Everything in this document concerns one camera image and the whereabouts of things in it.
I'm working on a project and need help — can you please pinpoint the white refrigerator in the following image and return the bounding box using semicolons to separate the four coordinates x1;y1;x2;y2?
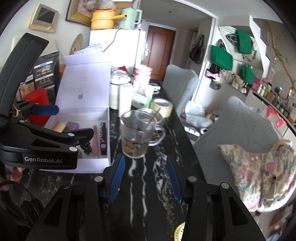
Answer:
89;29;146;75

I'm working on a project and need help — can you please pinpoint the brown wooden door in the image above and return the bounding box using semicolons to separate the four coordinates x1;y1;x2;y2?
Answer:
142;25;176;81

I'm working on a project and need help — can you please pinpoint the pink paper cup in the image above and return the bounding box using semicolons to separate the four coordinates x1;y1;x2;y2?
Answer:
133;65;152;90

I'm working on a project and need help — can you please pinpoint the green tote bag upper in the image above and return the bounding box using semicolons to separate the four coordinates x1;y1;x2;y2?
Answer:
226;30;252;54

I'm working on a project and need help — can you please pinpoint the wooden spoon in mug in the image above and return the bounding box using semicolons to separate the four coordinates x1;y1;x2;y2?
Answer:
125;108;166;155

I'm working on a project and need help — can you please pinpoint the yellow cooking pot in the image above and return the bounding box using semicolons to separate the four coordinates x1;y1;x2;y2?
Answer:
91;9;127;30

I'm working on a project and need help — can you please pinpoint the floral cushion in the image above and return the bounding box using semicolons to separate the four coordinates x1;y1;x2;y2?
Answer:
219;140;295;212

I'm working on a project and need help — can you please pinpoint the wall intercom panel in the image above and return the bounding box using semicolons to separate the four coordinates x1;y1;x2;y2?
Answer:
28;3;59;33

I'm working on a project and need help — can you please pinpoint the white open gift box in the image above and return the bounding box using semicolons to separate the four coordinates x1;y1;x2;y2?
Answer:
45;53;111;174

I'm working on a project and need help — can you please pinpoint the black cosmetic box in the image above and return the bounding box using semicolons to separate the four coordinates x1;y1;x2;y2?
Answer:
99;122;107;155

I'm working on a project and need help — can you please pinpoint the black white checkered scrunchie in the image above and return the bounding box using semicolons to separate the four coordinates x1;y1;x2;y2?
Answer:
78;149;82;159

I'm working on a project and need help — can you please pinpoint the black polka dot scrunchie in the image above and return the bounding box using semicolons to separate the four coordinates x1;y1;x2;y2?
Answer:
80;142;92;154

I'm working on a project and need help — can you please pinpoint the glass mug with cartoon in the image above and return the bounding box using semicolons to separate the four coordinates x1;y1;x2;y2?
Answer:
120;110;166;159

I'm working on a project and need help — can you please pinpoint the dark hanging handbag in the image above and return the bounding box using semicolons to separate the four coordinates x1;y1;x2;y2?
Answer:
189;34;205;64

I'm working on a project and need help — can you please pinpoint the green tote bag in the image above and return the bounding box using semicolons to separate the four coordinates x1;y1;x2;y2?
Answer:
241;65;253;85
211;39;233;71
226;30;252;54

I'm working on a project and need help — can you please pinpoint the green tote bag lower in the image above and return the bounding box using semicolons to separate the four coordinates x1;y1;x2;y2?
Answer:
241;65;253;85

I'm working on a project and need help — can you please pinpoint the pink lipstick tube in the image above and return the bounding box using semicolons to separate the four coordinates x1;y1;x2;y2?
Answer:
93;125;99;158

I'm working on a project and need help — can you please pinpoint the red plastic canister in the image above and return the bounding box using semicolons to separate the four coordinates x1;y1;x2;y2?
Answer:
23;87;50;128

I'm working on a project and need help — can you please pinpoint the white lidded pot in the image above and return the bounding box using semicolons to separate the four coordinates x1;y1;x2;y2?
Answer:
109;70;130;110

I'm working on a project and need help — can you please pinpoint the gold rectangular box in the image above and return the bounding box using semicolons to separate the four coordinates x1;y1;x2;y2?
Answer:
52;121;66;133

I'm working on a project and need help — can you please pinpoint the grey far chair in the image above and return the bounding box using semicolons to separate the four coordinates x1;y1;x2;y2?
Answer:
162;65;200;117

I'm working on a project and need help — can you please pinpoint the person's left hand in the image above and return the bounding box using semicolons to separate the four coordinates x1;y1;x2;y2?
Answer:
0;167;24;191

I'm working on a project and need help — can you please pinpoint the grey leaf pattern chair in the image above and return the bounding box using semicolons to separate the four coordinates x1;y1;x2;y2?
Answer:
193;96;280;191

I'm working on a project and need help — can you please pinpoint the framed picture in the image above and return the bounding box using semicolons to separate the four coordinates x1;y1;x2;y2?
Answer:
65;0;102;27

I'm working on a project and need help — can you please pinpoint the mint green kettle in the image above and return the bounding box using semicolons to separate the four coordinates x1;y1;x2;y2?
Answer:
118;8;142;30

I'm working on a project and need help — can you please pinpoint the black snack pouch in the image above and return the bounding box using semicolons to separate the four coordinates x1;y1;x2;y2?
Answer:
16;52;60;104

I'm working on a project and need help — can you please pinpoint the masking tape roll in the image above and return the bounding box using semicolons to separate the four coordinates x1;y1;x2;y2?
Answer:
150;98;173;118

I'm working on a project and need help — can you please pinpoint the white tall cylinder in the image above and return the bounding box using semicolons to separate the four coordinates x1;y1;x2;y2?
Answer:
118;83;133;117

